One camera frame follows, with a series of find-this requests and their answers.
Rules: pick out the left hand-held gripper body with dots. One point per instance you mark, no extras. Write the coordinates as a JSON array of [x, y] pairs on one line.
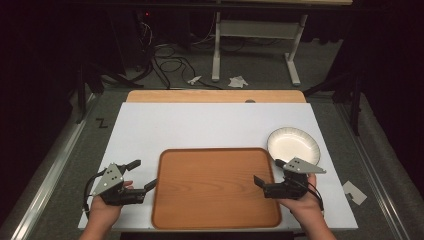
[[107, 181]]

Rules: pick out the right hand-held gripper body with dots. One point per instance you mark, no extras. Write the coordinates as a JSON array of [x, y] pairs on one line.
[[290, 186]]

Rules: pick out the white bowl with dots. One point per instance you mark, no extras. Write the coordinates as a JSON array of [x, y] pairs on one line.
[[291, 145]]

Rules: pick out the person's right hand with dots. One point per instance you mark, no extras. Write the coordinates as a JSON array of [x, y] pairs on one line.
[[305, 206]]

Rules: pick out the person's left hand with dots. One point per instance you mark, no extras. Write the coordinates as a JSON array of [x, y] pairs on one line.
[[106, 210]]

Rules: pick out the brown wooden tray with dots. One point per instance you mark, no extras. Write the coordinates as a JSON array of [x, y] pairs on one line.
[[213, 190]]

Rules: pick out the flat white paper tag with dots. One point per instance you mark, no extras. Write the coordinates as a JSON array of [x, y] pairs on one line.
[[354, 192]]

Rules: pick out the white table mat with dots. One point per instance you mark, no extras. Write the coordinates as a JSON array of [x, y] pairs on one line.
[[200, 126]]

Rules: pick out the black metal stand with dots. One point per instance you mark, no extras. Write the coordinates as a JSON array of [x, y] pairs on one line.
[[83, 93], [350, 93]]

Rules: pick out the large crumpled white paper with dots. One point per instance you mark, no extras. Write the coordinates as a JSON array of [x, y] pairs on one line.
[[237, 81]]

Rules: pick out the small crumpled white paper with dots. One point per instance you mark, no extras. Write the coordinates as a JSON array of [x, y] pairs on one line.
[[194, 80]]

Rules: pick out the metal floor rail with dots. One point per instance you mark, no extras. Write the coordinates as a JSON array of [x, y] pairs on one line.
[[375, 180], [46, 186]]

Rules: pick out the white metal table frame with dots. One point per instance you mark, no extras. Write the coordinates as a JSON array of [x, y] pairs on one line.
[[255, 29]]

